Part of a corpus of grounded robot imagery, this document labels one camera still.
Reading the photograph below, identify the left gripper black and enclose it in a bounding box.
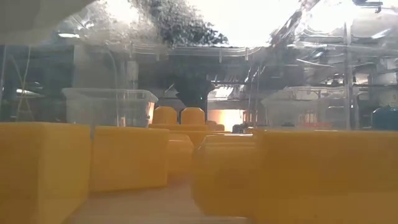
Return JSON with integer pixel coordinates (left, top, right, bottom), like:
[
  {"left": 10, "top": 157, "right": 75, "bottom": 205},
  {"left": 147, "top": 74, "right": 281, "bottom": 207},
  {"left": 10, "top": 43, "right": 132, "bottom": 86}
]
[{"left": 172, "top": 75, "right": 216, "bottom": 108}]

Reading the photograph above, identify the wide yellow toy block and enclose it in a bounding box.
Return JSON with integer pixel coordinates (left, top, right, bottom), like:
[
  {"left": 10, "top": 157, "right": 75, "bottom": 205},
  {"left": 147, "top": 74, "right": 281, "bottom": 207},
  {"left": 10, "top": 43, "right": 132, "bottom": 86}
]
[{"left": 148, "top": 106, "right": 208, "bottom": 147}]

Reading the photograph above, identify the small yellow toy block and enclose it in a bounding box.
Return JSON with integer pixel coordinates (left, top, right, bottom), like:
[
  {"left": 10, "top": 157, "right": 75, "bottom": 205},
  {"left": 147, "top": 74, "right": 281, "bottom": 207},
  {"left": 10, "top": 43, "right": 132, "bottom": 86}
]
[{"left": 167, "top": 133, "right": 195, "bottom": 178}]

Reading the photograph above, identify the clear plastic bin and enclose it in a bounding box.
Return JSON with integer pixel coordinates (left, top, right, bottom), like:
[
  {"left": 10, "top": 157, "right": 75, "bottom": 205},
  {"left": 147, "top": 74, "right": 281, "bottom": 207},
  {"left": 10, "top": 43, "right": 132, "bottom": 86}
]
[
  {"left": 260, "top": 90, "right": 354, "bottom": 130},
  {"left": 0, "top": 0, "right": 398, "bottom": 224},
  {"left": 61, "top": 88, "right": 159, "bottom": 128}
]

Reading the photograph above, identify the blue toy block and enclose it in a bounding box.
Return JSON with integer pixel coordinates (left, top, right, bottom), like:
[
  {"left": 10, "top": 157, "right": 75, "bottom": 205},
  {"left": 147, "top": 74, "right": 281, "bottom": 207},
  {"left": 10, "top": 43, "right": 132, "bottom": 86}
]
[{"left": 371, "top": 106, "right": 398, "bottom": 131}]

